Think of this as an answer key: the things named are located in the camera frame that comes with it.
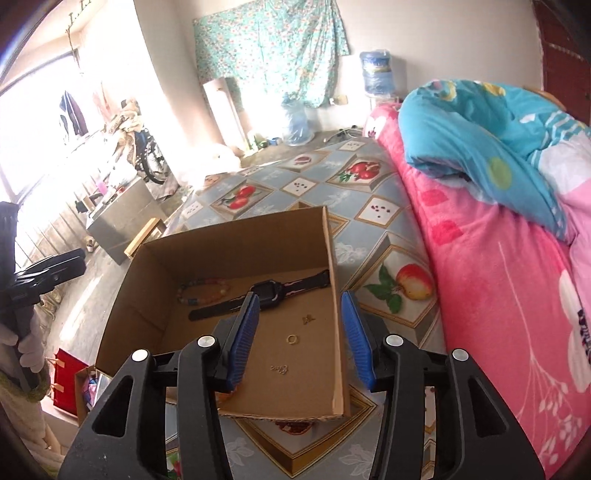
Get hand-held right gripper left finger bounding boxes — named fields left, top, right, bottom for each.
left=58, top=292, right=262, bottom=480

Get person's left forearm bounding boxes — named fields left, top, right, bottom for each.
left=0, top=369, right=65, bottom=467

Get pink hanging cloth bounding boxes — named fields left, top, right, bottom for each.
left=92, top=83, right=112, bottom=121

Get floral teal curtain cloth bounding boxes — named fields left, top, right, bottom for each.
left=193, top=0, right=350, bottom=108

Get red bag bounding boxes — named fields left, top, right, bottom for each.
left=52, top=348, right=95, bottom=421

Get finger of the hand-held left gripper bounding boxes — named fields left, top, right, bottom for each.
left=9, top=248, right=87, bottom=308

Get pink floral blanket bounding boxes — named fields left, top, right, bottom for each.
left=362, top=104, right=591, bottom=478

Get fruit print tablecloth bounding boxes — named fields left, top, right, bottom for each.
left=161, top=136, right=446, bottom=480

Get pile of clothes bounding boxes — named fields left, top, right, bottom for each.
left=104, top=97, right=148, bottom=153

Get dark hanging clothes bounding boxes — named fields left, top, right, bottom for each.
left=59, top=90, right=88, bottom=137

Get blue water bottle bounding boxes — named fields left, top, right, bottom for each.
left=359, top=50, right=394, bottom=95

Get person's left hand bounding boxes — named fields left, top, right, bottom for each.
left=0, top=315, right=49, bottom=376

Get dark red door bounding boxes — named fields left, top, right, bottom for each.
left=531, top=0, right=591, bottom=125

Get white board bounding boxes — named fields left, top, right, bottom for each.
left=203, top=78, right=247, bottom=153

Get brown cardboard box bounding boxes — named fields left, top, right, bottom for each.
left=95, top=206, right=352, bottom=422

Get blue printed quilt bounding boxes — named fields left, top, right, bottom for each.
left=398, top=79, right=591, bottom=243

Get pink strap smart watch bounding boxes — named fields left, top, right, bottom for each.
left=189, top=270, right=331, bottom=321

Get grey cabinet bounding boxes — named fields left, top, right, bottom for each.
left=85, top=178, right=162, bottom=266

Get wheelchair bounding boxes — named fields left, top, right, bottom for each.
left=131, top=127, right=169, bottom=185

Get multicolour bead bracelet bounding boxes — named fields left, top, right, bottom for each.
left=176, top=277, right=232, bottom=306

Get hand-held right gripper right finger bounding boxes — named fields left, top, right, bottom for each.
left=341, top=291, right=541, bottom=480

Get blue plastic bag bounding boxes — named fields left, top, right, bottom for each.
left=283, top=92, right=315, bottom=146

